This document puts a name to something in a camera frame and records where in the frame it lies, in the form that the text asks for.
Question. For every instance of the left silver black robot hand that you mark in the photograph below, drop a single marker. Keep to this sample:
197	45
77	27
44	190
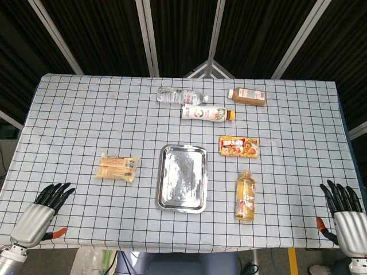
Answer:
34	222

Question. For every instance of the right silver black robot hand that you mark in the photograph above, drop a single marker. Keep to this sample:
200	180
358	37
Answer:
351	232

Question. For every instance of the packaged bread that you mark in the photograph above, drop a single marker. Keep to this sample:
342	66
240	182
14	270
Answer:
117	168

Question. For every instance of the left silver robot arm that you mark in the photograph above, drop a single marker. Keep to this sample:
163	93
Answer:
8	259

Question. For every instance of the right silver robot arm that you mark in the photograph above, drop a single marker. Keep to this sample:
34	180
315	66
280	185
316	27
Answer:
359	267

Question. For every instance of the silver metal tray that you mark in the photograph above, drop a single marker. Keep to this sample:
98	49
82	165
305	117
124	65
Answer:
182	179

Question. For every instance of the yellow tea bottle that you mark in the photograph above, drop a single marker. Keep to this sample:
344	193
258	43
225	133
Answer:
245	197

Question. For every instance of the light blue checked tablecloth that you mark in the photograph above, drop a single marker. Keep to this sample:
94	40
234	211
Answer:
86	120

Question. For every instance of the yellow orange curry box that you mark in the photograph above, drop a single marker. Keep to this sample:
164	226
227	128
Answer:
239	146

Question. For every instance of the blue grey chair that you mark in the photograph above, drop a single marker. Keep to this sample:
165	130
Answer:
183	265

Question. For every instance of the brown drink bottle white cap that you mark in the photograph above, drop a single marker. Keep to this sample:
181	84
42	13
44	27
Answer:
249	97

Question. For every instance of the white-label bottle with yellow cap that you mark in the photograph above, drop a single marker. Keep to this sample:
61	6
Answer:
203	112

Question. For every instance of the clear plastic water bottle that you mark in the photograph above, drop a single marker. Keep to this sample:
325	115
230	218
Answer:
177	96

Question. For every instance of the white triangular partition foot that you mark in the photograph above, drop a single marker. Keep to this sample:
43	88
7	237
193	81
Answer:
198	69

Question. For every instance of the white partition frame post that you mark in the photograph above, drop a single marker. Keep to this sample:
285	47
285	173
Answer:
215	31
302	37
358	130
146	37
11	119
57	37

